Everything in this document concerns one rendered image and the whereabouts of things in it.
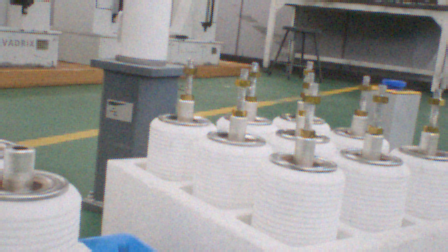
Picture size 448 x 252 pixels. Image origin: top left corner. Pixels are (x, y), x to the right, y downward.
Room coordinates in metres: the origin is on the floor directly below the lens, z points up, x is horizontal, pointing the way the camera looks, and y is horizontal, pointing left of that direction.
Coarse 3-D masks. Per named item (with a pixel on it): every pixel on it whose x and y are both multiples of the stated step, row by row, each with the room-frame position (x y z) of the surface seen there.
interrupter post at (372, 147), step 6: (366, 138) 0.69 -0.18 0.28; (372, 138) 0.69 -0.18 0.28; (378, 138) 0.68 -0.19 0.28; (366, 144) 0.69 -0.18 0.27; (372, 144) 0.69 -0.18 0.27; (378, 144) 0.69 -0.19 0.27; (366, 150) 0.69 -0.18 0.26; (372, 150) 0.68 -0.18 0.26; (378, 150) 0.69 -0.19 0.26; (366, 156) 0.69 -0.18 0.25; (372, 156) 0.68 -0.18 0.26; (378, 156) 0.69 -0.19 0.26
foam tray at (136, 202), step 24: (120, 168) 0.79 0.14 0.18; (144, 168) 0.83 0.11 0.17; (120, 192) 0.78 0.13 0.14; (144, 192) 0.73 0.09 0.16; (168, 192) 0.69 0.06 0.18; (120, 216) 0.78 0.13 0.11; (144, 216) 0.73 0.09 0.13; (168, 216) 0.68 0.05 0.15; (192, 216) 0.64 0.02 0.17; (216, 216) 0.62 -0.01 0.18; (240, 216) 0.64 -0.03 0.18; (408, 216) 0.71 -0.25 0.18; (144, 240) 0.72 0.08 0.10; (168, 240) 0.68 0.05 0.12; (192, 240) 0.64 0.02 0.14; (216, 240) 0.61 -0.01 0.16; (240, 240) 0.57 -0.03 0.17; (264, 240) 0.56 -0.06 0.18; (336, 240) 0.59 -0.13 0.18; (360, 240) 0.60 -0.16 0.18; (384, 240) 0.61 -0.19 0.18; (408, 240) 0.63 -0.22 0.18; (432, 240) 0.66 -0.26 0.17
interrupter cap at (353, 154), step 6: (342, 150) 0.71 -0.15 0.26; (348, 150) 0.72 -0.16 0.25; (354, 150) 0.72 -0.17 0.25; (360, 150) 0.73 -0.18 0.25; (342, 156) 0.69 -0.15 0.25; (348, 156) 0.68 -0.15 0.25; (354, 156) 0.68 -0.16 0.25; (360, 156) 0.70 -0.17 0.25; (384, 156) 0.71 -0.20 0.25; (390, 156) 0.71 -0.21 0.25; (360, 162) 0.66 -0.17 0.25; (366, 162) 0.66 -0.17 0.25; (372, 162) 0.66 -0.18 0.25; (378, 162) 0.66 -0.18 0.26; (384, 162) 0.67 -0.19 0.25; (390, 162) 0.67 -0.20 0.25; (396, 162) 0.67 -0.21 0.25; (402, 162) 0.68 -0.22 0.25
